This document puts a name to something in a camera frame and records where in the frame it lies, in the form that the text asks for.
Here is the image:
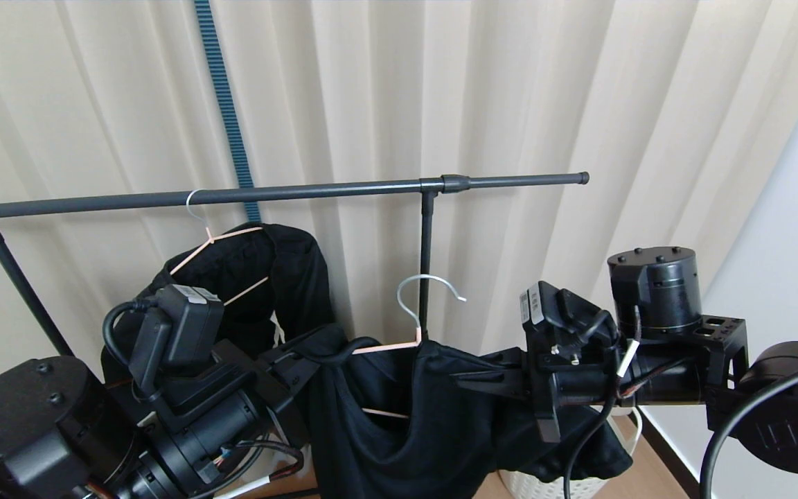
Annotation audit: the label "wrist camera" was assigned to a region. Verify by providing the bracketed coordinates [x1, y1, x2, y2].
[125, 284, 261, 434]
[519, 281, 620, 366]

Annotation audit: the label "black clothes rack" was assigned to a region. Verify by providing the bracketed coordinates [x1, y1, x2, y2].
[0, 172, 590, 499]

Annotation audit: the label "white laundry basket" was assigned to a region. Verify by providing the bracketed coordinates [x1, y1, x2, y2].
[499, 405, 644, 499]

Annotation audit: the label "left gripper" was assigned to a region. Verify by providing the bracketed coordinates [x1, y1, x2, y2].
[122, 327, 337, 499]

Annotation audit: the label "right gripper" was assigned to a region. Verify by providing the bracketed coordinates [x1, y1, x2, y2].
[451, 329, 704, 443]

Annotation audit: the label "pink clothes hanger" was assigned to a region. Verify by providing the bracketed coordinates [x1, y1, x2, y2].
[351, 275, 468, 421]
[169, 189, 269, 309]

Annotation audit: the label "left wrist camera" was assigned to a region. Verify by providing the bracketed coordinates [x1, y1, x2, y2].
[125, 284, 261, 434]

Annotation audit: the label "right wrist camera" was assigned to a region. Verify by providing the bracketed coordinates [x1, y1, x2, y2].
[519, 281, 620, 366]

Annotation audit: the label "black t-shirt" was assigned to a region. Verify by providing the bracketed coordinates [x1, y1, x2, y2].
[302, 322, 634, 499]

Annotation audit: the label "beige curtain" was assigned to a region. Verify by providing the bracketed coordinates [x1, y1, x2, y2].
[0, 0, 798, 417]

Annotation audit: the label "black shorts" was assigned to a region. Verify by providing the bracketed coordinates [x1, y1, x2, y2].
[100, 222, 336, 389]

